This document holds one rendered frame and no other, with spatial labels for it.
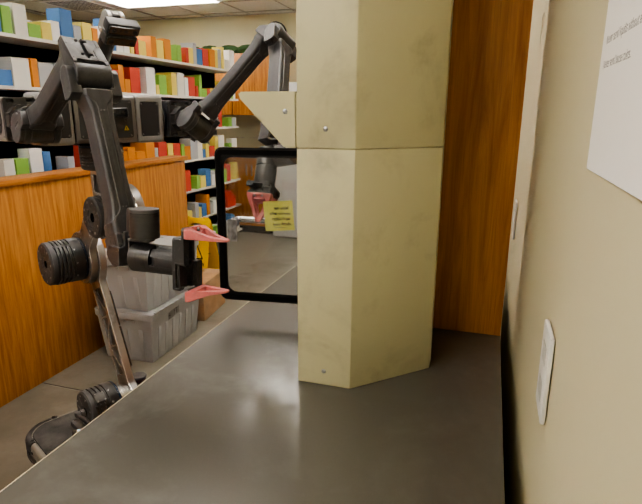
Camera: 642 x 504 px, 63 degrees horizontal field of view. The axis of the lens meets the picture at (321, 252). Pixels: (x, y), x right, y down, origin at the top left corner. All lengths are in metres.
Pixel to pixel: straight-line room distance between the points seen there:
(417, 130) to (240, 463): 0.66
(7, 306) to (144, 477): 2.33
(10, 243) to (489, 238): 2.44
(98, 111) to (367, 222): 0.60
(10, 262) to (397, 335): 2.38
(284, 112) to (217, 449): 0.59
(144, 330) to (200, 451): 2.44
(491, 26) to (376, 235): 0.55
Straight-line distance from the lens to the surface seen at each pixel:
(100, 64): 1.31
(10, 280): 3.14
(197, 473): 0.89
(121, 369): 2.38
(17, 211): 3.13
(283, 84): 1.58
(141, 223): 1.06
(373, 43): 0.98
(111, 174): 1.17
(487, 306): 1.38
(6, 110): 1.72
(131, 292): 3.31
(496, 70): 1.30
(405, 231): 1.04
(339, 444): 0.94
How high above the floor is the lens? 1.47
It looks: 15 degrees down
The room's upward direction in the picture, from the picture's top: straight up
